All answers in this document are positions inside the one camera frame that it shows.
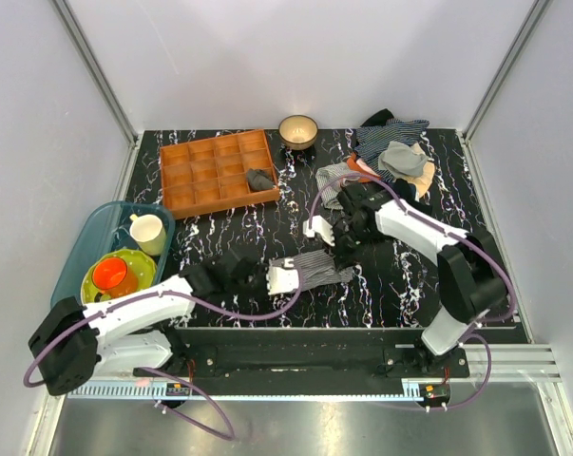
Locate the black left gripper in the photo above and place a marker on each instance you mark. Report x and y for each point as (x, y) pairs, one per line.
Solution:
(261, 268)

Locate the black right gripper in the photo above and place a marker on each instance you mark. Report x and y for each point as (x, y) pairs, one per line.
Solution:
(341, 256)

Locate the grey white striped underwear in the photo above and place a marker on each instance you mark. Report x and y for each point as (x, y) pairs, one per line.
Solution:
(318, 268)

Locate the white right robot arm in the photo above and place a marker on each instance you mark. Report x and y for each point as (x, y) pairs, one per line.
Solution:
(472, 279)

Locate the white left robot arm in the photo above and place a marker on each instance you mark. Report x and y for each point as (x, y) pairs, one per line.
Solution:
(66, 347)

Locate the dark navy cloth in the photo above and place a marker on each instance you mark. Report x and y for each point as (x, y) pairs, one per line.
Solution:
(405, 189)

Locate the orange cloth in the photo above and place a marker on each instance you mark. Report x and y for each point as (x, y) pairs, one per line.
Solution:
(356, 164)

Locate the striped grey cloth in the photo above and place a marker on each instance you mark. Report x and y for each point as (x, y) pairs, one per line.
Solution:
(330, 179)

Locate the beige cloth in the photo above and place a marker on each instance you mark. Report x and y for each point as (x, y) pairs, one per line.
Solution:
(422, 184)

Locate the dark blue striped cloth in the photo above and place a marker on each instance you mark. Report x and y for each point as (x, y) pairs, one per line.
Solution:
(372, 140)

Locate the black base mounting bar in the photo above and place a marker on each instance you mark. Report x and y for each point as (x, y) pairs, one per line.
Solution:
(295, 383)

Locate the rolled dark grey sock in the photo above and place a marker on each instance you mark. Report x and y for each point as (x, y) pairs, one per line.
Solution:
(259, 180)

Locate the green dotted plate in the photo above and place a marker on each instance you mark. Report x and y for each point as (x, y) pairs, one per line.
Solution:
(143, 266)

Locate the cream yellow mug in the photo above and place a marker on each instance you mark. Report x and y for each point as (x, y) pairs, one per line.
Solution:
(149, 233)

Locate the beige ceramic bowl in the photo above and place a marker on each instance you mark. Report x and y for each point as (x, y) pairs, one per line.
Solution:
(298, 132)

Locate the orange wooden compartment tray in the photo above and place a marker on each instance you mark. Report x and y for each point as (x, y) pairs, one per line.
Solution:
(210, 175)

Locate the orange cup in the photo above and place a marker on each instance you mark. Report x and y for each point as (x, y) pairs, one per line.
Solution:
(114, 277)

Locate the blue plastic bin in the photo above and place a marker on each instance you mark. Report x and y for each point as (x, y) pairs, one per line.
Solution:
(107, 230)

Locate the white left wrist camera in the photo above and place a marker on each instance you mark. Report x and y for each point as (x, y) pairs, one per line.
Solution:
(282, 277)

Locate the white slotted cable duct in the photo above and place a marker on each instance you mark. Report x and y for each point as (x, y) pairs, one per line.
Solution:
(165, 391)

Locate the aluminium frame rail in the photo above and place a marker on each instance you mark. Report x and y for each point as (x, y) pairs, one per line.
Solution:
(523, 363)

